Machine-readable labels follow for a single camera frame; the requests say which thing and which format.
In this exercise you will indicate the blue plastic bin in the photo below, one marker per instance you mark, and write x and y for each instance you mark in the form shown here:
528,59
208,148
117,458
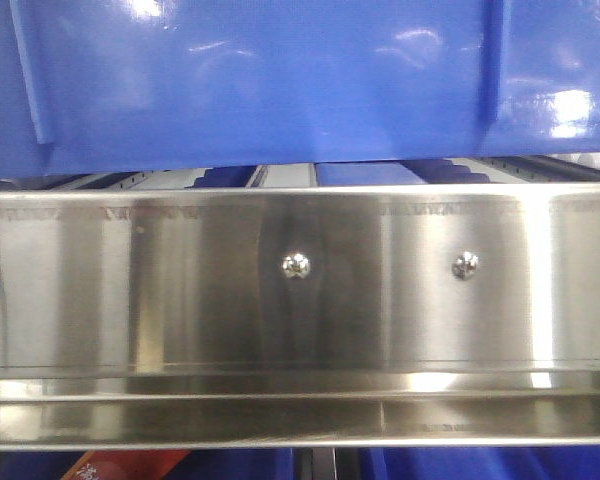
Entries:
111,86

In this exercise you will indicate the lower blue bin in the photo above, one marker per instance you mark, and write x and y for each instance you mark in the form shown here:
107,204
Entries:
561,462

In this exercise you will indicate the red printed box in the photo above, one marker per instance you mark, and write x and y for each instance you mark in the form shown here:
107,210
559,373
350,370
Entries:
126,464

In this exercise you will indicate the left rail screw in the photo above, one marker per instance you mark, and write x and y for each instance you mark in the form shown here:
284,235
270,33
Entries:
296,265

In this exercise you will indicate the rail screw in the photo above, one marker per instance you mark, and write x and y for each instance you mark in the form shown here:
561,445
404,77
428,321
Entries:
296,265
465,265

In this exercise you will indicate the right rail screw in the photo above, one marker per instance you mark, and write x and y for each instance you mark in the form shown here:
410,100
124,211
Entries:
465,265

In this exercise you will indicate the stainless steel shelf rail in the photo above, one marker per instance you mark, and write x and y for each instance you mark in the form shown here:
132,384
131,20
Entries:
158,319

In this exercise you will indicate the black vertical frame post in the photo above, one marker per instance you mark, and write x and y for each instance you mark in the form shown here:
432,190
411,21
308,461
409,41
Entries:
326,463

